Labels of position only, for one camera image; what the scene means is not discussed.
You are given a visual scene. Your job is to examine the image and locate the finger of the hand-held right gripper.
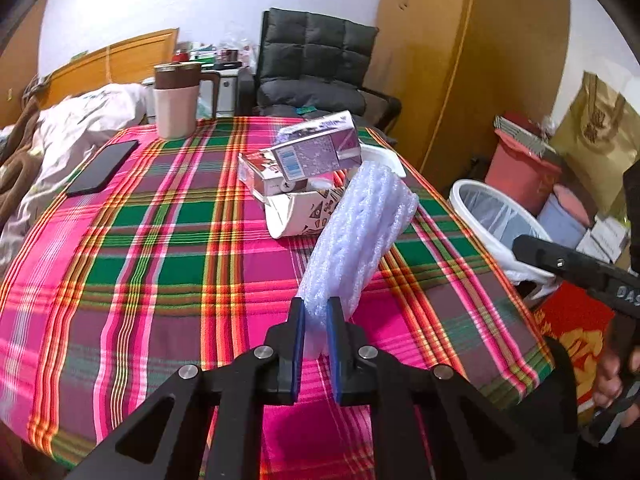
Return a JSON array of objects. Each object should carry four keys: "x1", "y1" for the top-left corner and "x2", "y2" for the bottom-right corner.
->
[{"x1": 512, "y1": 234, "x2": 608, "y2": 291}]

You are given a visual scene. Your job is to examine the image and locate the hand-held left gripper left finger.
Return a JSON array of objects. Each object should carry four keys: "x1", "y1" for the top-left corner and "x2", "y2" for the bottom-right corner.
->
[{"x1": 65, "y1": 297, "x2": 306, "y2": 480}]

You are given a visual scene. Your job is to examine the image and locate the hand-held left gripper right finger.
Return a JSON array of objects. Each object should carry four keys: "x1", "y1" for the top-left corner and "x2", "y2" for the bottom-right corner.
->
[{"x1": 325, "y1": 297, "x2": 566, "y2": 480}]

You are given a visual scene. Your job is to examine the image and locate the white foam fruit net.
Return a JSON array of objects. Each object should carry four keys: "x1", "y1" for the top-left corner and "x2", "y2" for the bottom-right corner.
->
[{"x1": 298, "y1": 160, "x2": 420, "y2": 361}]

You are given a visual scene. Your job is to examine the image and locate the white rimmed trash bin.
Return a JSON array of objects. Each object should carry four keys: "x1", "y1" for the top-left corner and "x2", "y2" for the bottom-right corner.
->
[{"x1": 448, "y1": 180, "x2": 557, "y2": 306}]

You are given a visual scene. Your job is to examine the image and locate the crushed patterned paper cup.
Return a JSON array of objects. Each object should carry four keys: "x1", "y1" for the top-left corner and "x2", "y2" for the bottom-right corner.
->
[{"x1": 265, "y1": 185, "x2": 346, "y2": 238}]

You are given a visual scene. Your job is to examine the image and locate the white drink carton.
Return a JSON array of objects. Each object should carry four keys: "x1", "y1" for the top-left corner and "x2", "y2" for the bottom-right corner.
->
[{"x1": 237, "y1": 150, "x2": 321, "y2": 201}]

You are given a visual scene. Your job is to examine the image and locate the purple milk carton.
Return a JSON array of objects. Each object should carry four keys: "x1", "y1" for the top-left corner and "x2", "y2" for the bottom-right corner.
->
[{"x1": 272, "y1": 112, "x2": 362, "y2": 182}]

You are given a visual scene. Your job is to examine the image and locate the person's right hand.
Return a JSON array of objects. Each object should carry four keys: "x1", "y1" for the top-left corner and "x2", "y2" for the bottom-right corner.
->
[{"x1": 592, "y1": 345, "x2": 640, "y2": 408}]

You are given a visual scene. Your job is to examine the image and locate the white paper box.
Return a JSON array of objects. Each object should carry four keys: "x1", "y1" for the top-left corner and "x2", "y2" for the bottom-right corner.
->
[
  {"x1": 592, "y1": 215, "x2": 631, "y2": 248},
  {"x1": 575, "y1": 237, "x2": 613, "y2": 263}
]

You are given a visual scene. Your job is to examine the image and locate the blue container pink lid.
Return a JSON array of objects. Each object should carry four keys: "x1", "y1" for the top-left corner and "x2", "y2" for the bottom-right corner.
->
[{"x1": 537, "y1": 184, "x2": 598, "y2": 248}]

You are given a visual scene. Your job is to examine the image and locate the red gift box gold print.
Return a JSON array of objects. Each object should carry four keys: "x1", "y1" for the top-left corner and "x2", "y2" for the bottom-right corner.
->
[{"x1": 530, "y1": 280, "x2": 616, "y2": 411}]

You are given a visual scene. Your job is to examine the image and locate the white bin liner bag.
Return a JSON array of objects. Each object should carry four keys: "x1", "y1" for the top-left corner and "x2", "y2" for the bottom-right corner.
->
[{"x1": 460, "y1": 185, "x2": 561, "y2": 301}]

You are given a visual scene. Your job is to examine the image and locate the pink plastic bucket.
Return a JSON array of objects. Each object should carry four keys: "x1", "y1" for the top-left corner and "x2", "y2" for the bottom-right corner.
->
[{"x1": 485, "y1": 127, "x2": 563, "y2": 216}]

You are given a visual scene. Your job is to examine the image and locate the striped gift box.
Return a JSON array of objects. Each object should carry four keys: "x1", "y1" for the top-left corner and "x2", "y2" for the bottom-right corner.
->
[{"x1": 494, "y1": 114, "x2": 556, "y2": 156}]

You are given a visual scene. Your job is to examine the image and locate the gold paper bag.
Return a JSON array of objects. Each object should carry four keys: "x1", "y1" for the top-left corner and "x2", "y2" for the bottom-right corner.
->
[{"x1": 550, "y1": 71, "x2": 640, "y2": 211}]

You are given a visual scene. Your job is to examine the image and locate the small red box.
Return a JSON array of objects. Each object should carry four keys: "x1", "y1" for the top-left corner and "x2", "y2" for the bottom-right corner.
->
[{"x1": 505, "y1": 112, "x2": 541, "y2": 131}]

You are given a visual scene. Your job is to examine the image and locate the plaid tablecloth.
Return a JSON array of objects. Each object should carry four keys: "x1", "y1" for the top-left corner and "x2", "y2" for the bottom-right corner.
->
[{"x1": 0, "y1": 115, "x2": 556, "y2": 471}]

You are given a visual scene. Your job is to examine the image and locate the large wooden wardrobe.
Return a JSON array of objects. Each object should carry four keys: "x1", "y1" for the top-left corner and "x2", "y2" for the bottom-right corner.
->
[{"x1": 375, "y1": 0, "x2": 571, "y2": 196}]

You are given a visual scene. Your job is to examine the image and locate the black smartphone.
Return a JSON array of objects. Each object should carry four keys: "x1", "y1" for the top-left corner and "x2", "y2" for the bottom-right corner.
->
[{"x1": 66, "y1": 140, "x2": 140, "y2": 197}]

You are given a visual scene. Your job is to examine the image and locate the beige mug brown lid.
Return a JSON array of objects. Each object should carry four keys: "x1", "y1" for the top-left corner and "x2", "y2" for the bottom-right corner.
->
[{"x1": 152, "y1": 61, "x2": 221, "y2": 140}]

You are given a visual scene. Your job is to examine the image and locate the white side cabinet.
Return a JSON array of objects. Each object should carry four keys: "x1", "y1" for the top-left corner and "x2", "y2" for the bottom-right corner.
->
[{"x1": 200, "y1": 60, "x2": 258, "y2": 116}]

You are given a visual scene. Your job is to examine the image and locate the black cushioned chair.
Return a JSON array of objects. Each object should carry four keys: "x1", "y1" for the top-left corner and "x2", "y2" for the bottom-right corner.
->
[{"x1": 255, "y1": 8, "x2": 381, "y2": 116}]

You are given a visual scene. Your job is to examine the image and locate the pile of small desk items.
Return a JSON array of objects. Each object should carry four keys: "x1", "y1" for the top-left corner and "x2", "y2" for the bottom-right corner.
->
[{"x1": 190, "y1": 40, "x2": 256, "y2": 68}]

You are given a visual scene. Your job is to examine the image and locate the white quilt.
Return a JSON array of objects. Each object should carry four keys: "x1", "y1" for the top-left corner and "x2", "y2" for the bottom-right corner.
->
[{"x1": 0, "y1": 82, "x2": 156, "y2": 261}]

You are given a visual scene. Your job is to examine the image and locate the brown blanket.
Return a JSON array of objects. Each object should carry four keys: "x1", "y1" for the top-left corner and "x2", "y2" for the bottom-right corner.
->
[{"x1": 0, "y1": 92, "x2": 46, "y2": 231}]

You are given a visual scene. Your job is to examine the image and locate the wooden bed headboard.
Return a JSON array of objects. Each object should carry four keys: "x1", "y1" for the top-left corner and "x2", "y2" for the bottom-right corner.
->
[{"x1": 37, "y1": 27, "x2": 180, "y2": 111}]

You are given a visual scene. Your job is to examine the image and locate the tall wooden cabinet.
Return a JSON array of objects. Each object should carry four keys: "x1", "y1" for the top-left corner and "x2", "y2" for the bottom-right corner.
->
[{"x1": 0, "y1": 0, "x2": 48, "y2": 126}]

